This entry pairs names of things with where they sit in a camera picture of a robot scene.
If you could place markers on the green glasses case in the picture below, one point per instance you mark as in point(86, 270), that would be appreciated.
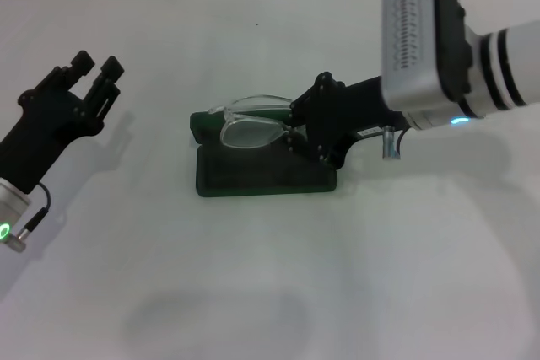
point(261, 178)

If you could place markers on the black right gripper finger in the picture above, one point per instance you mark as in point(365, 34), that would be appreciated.
point(304, 147)
point(298, 117)

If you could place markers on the clear white glasses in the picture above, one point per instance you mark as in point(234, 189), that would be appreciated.
point(253, 132)

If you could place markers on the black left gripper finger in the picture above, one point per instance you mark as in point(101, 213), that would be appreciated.
point(82, 62)
point(110, 71)

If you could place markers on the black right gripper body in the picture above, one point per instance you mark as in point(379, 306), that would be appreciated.
point(341, 115)

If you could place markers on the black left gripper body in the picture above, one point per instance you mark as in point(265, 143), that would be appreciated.
point(42, 132)

